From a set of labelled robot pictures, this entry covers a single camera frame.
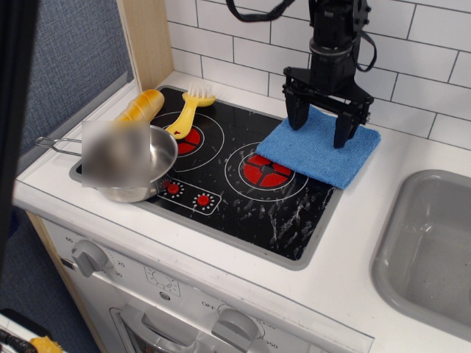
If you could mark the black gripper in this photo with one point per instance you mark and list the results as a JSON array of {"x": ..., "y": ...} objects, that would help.
[{"x": 330, "y": 84}]

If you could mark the blue cloth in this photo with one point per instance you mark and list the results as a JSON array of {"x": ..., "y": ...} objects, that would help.
[{"x": 309, "y": 150}]

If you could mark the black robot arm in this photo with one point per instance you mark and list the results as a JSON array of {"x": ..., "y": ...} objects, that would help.
[{"x": 338, "y": 25}]

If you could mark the black toy stove top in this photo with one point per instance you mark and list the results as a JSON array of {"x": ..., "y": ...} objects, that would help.
[{"x": 219, "y": 186}]

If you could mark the yellow dish brush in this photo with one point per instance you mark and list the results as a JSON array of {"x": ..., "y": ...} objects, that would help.
[{"x": 198, "y": 95}]

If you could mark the toy bread loaf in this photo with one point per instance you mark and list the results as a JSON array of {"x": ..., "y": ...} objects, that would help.
[{"x": 139, "y": 111}]

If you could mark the grey sink basin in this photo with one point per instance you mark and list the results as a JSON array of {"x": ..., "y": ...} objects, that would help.
[{"x": 422, "y": 265}]

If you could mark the wooden side panel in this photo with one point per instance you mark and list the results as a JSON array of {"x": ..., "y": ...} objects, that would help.
[{"x": 146, "y": 32}]

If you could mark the stainless steel pot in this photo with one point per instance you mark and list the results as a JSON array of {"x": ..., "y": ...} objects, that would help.
[{"x": 124, "y": 161}]

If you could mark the grey right oven knob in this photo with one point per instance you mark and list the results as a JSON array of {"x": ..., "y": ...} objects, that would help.
[{"x": 236, "y": 329}]

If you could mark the grey oven knob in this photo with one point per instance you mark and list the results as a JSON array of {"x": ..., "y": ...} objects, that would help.
[
  {"x": 88, "y": 257},
  {"x": 236, "y": 329}
]

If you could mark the white toy oven front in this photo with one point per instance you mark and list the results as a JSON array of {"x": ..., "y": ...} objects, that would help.
[{"x": 135, "y": 308}]

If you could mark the grey left oven knob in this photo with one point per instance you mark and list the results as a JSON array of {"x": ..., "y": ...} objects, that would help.
[{"x": 88, "y": 257}]

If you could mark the yellow object bottom left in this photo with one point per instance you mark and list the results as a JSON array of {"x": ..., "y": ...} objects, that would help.
[{"x": 46, "y": 345}]

